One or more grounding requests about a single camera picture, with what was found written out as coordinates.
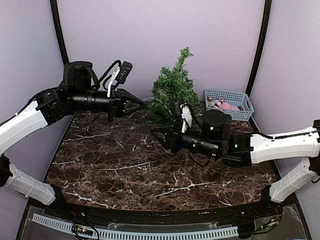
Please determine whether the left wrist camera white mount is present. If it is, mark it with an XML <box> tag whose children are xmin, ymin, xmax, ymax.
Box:
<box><xmin>98</xmin><ymin>60</ymin><xmax>133</xmax><ymax>98</ymax></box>

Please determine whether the right black frame post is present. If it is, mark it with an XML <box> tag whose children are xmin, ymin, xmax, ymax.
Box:
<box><xmin>245</xmin><ymin>0</ymin><xmax>272</xmax><ymax>96</ymax></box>

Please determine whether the black frame post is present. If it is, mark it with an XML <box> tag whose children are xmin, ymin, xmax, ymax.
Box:
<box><xmin>49</xmin><ymin>0</ymin><xmax>69</xmax><ymax>64</ymax></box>
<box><xmin>245</xmin><ymin>0</ymin><xmax>272</xmax><ymax>96</ymax></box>

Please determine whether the blue plastic basket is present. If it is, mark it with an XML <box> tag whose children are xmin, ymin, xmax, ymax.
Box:
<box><xmin>204</xmin><ymin>88</ymin><xmax>254</xmax><ymax>122</ymax></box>

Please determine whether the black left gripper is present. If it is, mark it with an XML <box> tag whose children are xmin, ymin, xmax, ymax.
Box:
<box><xmin>70</xmin><ymin>84</ymin><xmax>147</xmax><ymax>122</ymax></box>

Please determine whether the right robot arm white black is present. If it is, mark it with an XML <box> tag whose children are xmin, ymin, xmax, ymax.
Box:
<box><xmin>150</xmin><ymin>110</ymin><xmax>320</xmax><ymax>217</ymax></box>

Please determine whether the pink plush ornament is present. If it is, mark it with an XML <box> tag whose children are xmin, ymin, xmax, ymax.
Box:
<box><xmin>217</xmin><ymin>98</ymin><xmax>240</xmax><ymax>111</ymax></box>

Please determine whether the left black frame post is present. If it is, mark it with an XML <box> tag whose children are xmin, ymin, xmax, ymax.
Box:
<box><xmin>49</xmin><ymin>0</ymin><xmax>69</xmax><ymax>64</ymax></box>

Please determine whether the small green christmas tree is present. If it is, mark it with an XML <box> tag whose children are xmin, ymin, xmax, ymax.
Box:
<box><xmin>148</xmin><ymin>47</ymin><xmax>200</xmax><ymax>125</ymax></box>

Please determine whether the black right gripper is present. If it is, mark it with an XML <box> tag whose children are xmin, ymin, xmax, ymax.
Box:
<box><xmin>150</xmin><ymin>120</ymin><xmax>221</xmax><ymax>158</ymax></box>

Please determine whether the grey slotted cable duct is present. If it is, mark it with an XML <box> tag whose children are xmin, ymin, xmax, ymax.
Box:
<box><xmin>31</xmin><ymin>213</ymin><xmax>239</xmax><ymax>240</ymax></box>

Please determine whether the silver bauble ornament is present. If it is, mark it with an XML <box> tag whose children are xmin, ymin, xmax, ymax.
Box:
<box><xmin>207</xmin><ymin>96</ymin><xmax>213</xmax><ymax>106</ymax></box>

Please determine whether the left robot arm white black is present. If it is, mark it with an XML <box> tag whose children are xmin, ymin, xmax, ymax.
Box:
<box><xmin>0</xmin><ymin>61</ymin><xmax>147</xmax><ymax>218</ymax></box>

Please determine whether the black front rail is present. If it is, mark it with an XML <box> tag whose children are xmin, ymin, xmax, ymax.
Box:
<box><xmin>66</xmin><ymin>201</ymin><xmax>283</xmax><ymax>225</ymax></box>

